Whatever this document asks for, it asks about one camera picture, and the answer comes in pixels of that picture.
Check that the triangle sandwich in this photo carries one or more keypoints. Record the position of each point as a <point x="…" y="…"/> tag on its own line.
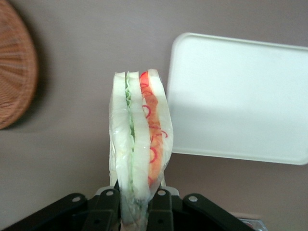
<point x="139" y="134"/>

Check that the cream plastic tray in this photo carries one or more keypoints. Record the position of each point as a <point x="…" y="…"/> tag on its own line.
<point x="240" y="101"/>

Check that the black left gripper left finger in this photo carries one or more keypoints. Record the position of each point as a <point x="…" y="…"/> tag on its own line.
<point x="72" y="214"/>

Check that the round brown wicker basket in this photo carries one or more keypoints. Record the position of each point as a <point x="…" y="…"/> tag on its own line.
<point x="14" y="72"/>

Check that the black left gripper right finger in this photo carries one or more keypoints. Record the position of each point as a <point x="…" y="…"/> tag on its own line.
<point x="187" y="214"/>

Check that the clear acrylic bottle rack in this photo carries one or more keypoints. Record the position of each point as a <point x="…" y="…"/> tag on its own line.
<point x="258" y="222"/>

